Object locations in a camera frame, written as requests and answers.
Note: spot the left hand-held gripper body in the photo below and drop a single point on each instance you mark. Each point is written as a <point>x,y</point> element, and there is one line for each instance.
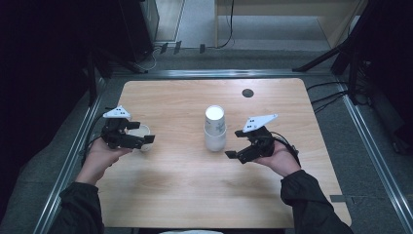
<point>117,136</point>

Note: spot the single white paper cup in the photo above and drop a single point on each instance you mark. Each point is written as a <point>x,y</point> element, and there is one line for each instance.
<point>141,131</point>

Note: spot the person's left hand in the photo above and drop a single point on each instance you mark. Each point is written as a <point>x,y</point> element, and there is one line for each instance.
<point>97,159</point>

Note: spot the person's right hand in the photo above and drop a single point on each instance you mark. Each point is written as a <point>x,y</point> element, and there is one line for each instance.
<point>284,161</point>

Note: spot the black cabinet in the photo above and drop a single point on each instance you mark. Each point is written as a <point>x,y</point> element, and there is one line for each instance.
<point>136,29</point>

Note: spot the stack of white paper cups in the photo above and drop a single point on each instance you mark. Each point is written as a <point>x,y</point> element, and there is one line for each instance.
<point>215,143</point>

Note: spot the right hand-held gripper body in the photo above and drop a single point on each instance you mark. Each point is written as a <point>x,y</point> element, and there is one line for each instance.
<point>259,143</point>

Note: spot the black round table grommet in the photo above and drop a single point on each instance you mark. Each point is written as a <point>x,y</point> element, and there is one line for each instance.
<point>247,93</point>

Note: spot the black metal stand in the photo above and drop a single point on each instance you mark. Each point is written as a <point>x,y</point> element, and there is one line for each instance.
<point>92,78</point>

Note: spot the black tripod stand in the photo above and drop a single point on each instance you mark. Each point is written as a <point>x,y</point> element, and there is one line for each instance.
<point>318,60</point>

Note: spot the light wooden furniture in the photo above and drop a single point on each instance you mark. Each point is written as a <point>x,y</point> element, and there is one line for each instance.
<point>292,9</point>

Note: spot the grey tape strip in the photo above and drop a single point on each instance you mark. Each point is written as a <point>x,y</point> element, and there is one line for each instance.
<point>339,198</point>

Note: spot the small black floor bracket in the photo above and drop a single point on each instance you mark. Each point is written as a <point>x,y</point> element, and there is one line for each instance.
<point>202,48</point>
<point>164,48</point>
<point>177,47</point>

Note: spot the long metal floor rail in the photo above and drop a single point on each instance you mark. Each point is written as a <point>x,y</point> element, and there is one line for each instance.
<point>69,159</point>
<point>220,73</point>
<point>373,146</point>

